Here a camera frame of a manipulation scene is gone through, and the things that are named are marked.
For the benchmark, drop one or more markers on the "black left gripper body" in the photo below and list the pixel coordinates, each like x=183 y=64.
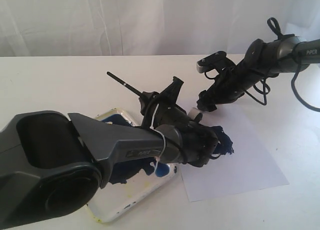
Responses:
x=187 y=141

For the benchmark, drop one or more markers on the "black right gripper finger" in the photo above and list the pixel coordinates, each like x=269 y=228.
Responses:
x=206 y=107

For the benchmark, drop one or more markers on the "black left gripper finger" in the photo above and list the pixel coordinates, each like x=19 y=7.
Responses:
x=169 y=96

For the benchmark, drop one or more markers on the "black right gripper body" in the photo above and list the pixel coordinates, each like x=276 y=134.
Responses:
x=231 y=84

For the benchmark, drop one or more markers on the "black paintbrush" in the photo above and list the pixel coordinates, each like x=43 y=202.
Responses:
x=125 y=84

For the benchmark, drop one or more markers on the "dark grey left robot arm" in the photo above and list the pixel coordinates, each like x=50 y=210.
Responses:
x=52 y=164

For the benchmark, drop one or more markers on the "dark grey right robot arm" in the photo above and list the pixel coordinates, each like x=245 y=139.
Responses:
x=262 y=60

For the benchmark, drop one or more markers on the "white paint tray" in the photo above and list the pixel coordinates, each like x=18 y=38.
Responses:
x=114 y=200

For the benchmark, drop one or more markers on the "white zip tie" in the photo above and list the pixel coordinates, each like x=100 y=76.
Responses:
x=160 y=151

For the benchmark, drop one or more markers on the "white paper with square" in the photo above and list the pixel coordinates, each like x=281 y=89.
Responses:
x=249 y=168

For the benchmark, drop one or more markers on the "white backdrop curtain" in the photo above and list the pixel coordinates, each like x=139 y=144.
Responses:
x=31 y=28

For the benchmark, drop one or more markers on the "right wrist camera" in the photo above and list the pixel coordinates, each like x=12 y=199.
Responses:
x=217 y=61

